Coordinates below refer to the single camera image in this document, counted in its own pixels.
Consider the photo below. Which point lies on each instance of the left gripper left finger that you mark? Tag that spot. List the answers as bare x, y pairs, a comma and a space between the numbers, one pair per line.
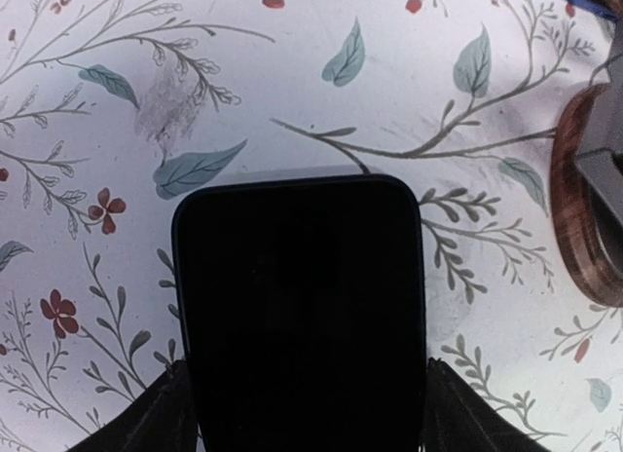
161, 419

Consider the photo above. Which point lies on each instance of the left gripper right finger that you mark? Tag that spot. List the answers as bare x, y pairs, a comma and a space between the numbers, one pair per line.
456, 419

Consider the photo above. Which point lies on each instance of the floral table mat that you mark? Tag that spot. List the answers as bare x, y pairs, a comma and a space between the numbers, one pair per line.
112, 111

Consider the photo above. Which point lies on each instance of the black stand wooden base front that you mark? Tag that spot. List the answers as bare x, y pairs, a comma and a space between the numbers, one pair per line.
586, 187

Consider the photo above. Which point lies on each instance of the black phone front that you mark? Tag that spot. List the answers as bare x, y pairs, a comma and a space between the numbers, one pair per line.
302, 310

